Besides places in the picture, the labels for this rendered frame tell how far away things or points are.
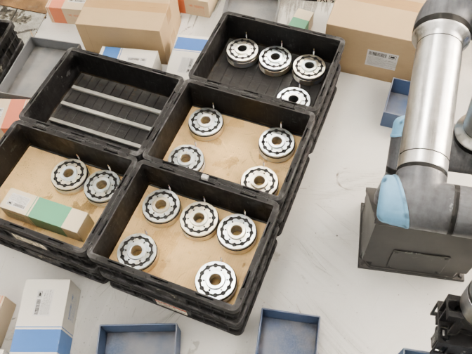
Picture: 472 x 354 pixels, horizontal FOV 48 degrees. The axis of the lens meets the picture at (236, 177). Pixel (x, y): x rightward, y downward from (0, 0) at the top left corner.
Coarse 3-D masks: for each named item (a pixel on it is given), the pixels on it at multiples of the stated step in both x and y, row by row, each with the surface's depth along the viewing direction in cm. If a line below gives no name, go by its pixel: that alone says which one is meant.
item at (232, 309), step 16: (144, 160) 142; (192, 176) 138; (240, 192) 135; (112, 208) 135; (272, 224) 130; (96, 240) 130; (96, 256) 128; (256, 256) 126; (128, 272) 126; (144, 272) 125; (176, 288) 123; (240, 288) 122; (208, 304) 122; (224, 304) 120; (240, 304) 120
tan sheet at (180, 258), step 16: (160, 208) 146; (128, 224) 143; (144, 224) 143; (176, 224) 143; (256, 224) 141; (160, 240) 140; (176, 240) 140; (192, 240) 140; (208, 240) 140; (256, 240) 139; (112, 256) 139; (160, 256) 138; (176, 256) 138; (192, 256) 138; (208, 256) 137; (224, 256) 137; (240, 256) 137; (160, 272) 136; (176, 272) 136; (192, 272) 135; (240, 272) 135; (192, 288) 133
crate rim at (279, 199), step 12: (204, 84) 155; (180, 96) 153; (240, 96) 152; (252, 96) 151; (288, 108) 148; (300, 108) 148; (312, 120) 146; (156, 132) 147; (300, 144) 142; (144, 156) 143; (300, 156) 141; (180, 168) 140; (216, 180) 137; (288, 180) 136; (252, 192) 135; (264, 192) 135
